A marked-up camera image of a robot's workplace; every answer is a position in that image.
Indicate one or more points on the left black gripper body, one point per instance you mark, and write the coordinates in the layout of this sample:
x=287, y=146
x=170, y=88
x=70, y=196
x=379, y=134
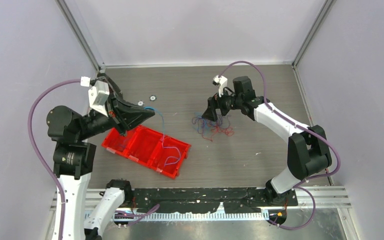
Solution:
x=96, y=122

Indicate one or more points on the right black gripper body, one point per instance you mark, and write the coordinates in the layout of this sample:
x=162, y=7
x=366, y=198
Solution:
x=227, y=102

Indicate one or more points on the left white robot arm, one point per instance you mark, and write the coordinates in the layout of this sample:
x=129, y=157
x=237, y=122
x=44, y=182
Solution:
x=73, y=161

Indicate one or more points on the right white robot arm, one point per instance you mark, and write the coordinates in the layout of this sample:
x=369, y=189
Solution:
x=307, y=151

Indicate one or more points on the black wedge stand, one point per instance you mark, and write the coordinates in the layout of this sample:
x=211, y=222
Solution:
x=115, y=92

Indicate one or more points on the small silver gear right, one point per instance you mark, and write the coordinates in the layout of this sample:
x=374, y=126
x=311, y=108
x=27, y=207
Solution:
x=152, y=98

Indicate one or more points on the red three-compartment bin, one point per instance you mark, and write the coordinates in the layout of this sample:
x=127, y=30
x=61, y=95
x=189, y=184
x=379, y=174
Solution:
x=152, y=149

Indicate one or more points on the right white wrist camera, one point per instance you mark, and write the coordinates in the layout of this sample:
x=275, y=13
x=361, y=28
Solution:
x=221, y=82

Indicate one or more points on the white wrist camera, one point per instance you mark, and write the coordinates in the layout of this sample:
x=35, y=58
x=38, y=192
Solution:
x=98, y=95
x=221, y=82

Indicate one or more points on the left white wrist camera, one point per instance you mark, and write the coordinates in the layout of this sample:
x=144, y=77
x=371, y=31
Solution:
x=98, y=95

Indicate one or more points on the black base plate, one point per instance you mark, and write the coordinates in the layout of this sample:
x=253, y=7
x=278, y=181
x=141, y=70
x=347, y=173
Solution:
x=205, y=200

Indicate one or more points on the slotted cable duct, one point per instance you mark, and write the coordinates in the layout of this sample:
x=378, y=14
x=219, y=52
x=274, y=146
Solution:
x=219, y=215

